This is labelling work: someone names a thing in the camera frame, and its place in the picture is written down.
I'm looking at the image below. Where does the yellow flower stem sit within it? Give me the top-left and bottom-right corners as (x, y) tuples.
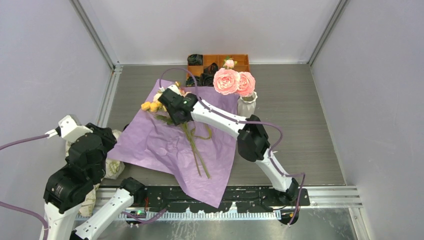
(140, 101), (211, 179)

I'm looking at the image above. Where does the large pink rose stem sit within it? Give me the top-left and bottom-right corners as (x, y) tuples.
(213, 57), (256, 99)

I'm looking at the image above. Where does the purple wrapping paper sheet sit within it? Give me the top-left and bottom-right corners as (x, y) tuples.
(106, 78), (240, 209)

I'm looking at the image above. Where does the white ribbed ceramic vase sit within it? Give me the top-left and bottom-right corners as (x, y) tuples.
(237, 91), (258, 118)

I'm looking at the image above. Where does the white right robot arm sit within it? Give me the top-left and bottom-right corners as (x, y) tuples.
(158, 87), (300, 206)

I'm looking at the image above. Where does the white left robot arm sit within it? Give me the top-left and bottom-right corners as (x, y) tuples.
(41, 120), (147, 240)

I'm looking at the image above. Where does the patterned cream cloth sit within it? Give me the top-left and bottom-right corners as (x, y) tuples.
(65, 130), (125, 217)

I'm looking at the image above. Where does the small pale pink rose stem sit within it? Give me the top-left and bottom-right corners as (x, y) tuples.
(152, 81), (215, 180)

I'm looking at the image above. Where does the orange compartment tray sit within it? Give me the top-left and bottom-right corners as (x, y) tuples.
(186, 54), (250, 79)

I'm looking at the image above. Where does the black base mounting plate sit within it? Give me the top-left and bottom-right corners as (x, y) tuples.
(131, 186), (310, 214)

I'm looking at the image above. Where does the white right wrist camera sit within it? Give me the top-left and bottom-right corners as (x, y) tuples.
(156, 84), (182, 97)

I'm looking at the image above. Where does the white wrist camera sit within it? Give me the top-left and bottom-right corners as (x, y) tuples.
(156, 84), (182, 97)
(45, 115), (93, 143)

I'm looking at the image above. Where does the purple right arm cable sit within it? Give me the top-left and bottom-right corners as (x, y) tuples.
(158, 67), (306, 227)

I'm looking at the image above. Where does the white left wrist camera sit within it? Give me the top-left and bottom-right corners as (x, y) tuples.
(45, 115), (93, 143)

